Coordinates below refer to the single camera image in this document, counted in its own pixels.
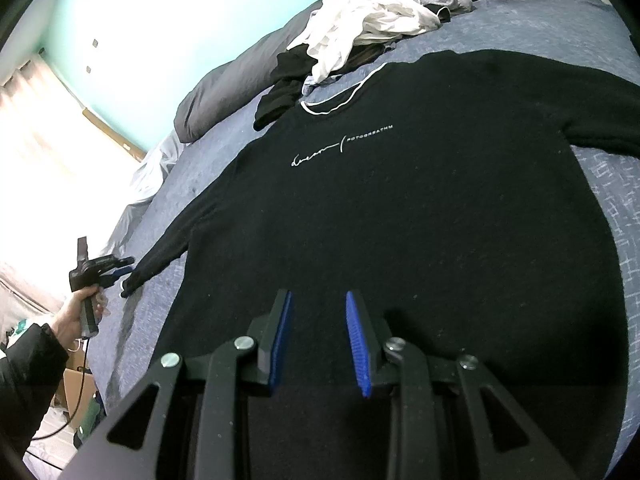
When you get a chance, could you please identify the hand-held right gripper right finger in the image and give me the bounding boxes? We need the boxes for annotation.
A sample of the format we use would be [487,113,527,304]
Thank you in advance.
[345,290,581,480]

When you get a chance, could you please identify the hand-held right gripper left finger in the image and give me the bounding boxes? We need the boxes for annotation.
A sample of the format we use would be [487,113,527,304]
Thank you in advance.
[62,287,296,480]

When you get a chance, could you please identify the black sweater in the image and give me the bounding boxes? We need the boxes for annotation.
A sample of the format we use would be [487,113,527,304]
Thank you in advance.
[120,50,640,480]

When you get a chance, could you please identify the person's left forearm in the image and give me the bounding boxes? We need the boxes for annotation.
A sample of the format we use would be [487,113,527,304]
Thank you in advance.
[0,322,71,467]

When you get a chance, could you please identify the person's left hand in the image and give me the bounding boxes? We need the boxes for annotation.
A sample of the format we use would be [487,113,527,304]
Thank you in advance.
[51,286,111,341]

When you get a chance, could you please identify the white and green bag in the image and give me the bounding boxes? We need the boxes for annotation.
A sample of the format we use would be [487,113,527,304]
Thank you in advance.
[2,317,32,347]

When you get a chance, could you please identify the light grey-blue sheet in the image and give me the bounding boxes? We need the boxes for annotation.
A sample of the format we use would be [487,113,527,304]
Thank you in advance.
[112,130,189,257]

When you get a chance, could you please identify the cardboard box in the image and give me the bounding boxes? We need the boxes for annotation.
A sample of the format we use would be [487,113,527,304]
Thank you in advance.
[54,367,99,412]

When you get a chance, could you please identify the pink curtain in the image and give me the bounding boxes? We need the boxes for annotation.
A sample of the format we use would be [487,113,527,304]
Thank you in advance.
[0,52,151,313]

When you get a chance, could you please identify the wooden window trim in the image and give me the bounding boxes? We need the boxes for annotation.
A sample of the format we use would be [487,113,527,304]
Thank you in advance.
[82,106,147,162]

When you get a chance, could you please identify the black pants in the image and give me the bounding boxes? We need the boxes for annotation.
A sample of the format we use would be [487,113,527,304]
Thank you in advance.
[252,42,396,132]

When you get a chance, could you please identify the light blue striped garment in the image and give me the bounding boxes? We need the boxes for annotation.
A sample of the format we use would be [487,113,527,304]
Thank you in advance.
[302,72,342,97]

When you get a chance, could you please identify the white garment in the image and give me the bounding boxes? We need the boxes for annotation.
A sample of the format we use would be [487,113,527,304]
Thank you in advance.
[287,0,444,87]

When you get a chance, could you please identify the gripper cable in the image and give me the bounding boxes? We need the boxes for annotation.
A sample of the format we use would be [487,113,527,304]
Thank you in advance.
[30,336,90,442]

